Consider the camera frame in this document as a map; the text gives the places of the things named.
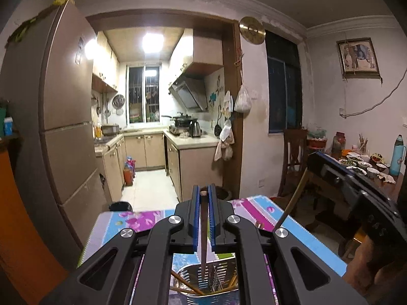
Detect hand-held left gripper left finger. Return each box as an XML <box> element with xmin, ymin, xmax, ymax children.
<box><xmin>41</xmin><ymin>184</ymin><xmax>202</xmax><ymax>305</ymax></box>

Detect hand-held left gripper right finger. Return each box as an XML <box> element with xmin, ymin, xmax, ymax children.
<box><xmin>208</xmin><ymin>183</ymin><xmax>369</xmax><ymax>305</ymax></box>

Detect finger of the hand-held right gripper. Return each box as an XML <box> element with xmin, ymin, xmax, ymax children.
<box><xmin>306</xmin><ymin>152</ymin><xmax>362</xmax><ymax>198</ymax></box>
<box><xmin>316</xmin><ymin>151</ymin><xmax>400</xmax><ymax>216</ymax></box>

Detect dark wooden chopstick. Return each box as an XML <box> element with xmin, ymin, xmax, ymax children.
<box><xmin>273</xmin><ymin>168</ymin><xmax>310</xmax><ymax>233</ymax></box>
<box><xmin>199</xmin><ymin>190</ymin><xmax>209</xmax><ymax>283</ymax></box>

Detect blue utensil holder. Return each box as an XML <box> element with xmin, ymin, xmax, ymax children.
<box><xmin>170</xmin><ymin>257</ymin><xmax>240</xmax><ymax>305</ymax></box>

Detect person's right hand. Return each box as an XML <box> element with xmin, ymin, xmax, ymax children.
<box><xmin>344</xmin><ymin>236</ymin><xmax>407</xmax><ymax>305</ymax></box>

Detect glass jar with red lid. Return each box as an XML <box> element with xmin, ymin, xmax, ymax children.
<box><xmin>332</xmin><ymin>131</ymin><xmax>347</xmax><ymax>153</ymax></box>

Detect group of food bowls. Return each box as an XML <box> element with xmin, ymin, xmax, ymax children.
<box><xmin>338</xmin><ymin>151</ymin><xmax>390</xmax><ymax>179</ymax></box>

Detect brown round bin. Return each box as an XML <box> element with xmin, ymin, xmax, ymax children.
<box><xmin>217</xmin><ymin>188</ymin><xmax>235</xmax><ymax>202</ymax></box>

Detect red basin with bag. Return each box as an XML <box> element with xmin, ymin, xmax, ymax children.
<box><xmin>307</xmin><ymin>128</ymin><xmax>328</xmax><ymax>148</ymax></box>

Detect wooden chair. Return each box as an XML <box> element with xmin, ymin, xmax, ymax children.
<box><xmin>278</xmin><ymin>128</ymin><xmax>319</xmax><ymax>211</ymax></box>

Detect dark wooden dining table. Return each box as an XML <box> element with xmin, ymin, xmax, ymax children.
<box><xmin>305</xmin><ymin>148</ymin><xmax>407</xmax><ymax>239</ymax></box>

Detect beige base cabinet with stove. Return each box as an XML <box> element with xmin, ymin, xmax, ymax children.
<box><xmin>163</xmin><ymin>130</ymin><xmax>223</xmax><ymax>203</ymax></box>

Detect light blue thermos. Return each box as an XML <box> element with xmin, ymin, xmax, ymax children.
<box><xmin>389</xmin><ymin>135</ymin><xmax>407</xmax><ymax>176</ymax></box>

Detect floral striped tablecloth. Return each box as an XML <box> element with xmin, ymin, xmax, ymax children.
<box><xmin>76</xmin><ymin>195</ymin><xmax>348</xmax><ymax>305</ymax></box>

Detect black trash bin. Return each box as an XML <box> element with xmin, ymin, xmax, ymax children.
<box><xmin>108</xmin><ymin>201</ymin><xmax>134</xmax><ymax>213</ymax></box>

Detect hanging kitchen towels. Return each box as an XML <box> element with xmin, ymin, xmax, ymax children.
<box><xmin>213</xmin><ymin>119</ymin><xmax>235</xmax><ymax>162</ymax></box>

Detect beige base cabinet with sink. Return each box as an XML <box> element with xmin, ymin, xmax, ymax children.
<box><xmin>95</xmin><ymin>131</ymin><xmax>166</xmax><ymax>203</ymax></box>

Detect steel kettle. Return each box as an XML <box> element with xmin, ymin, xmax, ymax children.
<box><xmin>189</xmin><ymin>120</ymin><xmax>203</xmax><ymax>138</ymax></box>

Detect dark room window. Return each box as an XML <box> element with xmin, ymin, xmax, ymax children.
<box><xmin>265</xmin><ymin>30</ymin><xmax>303</xmax><ymax>134</ymax></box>

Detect black wok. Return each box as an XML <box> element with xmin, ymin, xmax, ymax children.
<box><xmin>161</xmin><ymin>111</ymin><xmax>198</xmax><ymax>128</ymax></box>

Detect framed elephant picture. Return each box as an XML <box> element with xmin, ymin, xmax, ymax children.
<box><xmin>336</xmin><ymin>37</ymin><xmax>381</xmax><ymax>77</ymax></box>

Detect hanging white plastic bag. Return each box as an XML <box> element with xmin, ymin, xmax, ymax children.
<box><xmin>233</xmin><ymin>70</ymin><xmax>252</xmax><ymax>114</ymax></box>

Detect hanging pale cloth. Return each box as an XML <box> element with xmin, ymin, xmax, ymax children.
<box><xmin>223</xmin><ymin>90</ymin><xmax>235</xmax><ymax>114</ymax></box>

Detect range hood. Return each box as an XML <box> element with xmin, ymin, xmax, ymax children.
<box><xmin>167</xmin><ymin>77</ymin><xmax>209</xmax><ymax>112</ymax></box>

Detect barred kitchen window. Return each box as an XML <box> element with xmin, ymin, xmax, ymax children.
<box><xmin>126</xmin><ymin>65</ymin><xmax>161</xmax><ymax>124</ymax></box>

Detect orange wooden cabinet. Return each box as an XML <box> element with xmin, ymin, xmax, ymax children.
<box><xmin>0</xmin><ymin>136</ymin><xmax>69</xmax><ymax>305</ymax></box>

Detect silver refrigerator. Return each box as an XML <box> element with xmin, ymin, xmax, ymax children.
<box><xmin>0</xmin><ymin>1</ymin><xmax>109</xmax><ymax>263</ymax></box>

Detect square kitchen ceiling light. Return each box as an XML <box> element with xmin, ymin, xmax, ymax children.
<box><xmin>142</xmin><ymin>32</ymin><xmax>165</xmax><ymax>54</ymax></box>

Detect green container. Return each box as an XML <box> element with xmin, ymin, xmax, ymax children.
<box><xmin>0</xmin><ymin>102</ymin><xmax>7</xmax><ymax>138</ymax></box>

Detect yellow green cloth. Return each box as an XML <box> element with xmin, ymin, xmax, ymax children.
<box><xmin>6</xmin><ymin>0</ymin><xmax>75</xmax><ymax>42</ymax></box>

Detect wall cable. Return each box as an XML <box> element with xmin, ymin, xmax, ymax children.
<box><xmin>339</xmin><ymin>66</ymin><xmax>407</xmax><ymax>118</ymax></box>

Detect flower wall sticker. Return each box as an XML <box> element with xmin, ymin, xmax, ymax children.
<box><xmin>208</xmin><ymin>76</ymin><xmax>222</xmax><ymax>110</ymax></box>

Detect gold round wall clock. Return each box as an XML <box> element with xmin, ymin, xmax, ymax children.
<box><xmin>239</xmin><ymin>16</ymin><xmax>266</xmax><ymax>45</ymax></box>

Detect wall cabinet above hood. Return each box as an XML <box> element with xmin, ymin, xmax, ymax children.
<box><xmin>167</xmin><ymin>27</ymin><xmax>225</xmax><ymax>78</ymax></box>

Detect wall cabinet beside refrigerator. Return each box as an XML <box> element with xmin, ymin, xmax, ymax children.
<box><xmin>91</xmin><ymin>31</ymin><xmax>119</xmax><ymax>94</ymax></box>

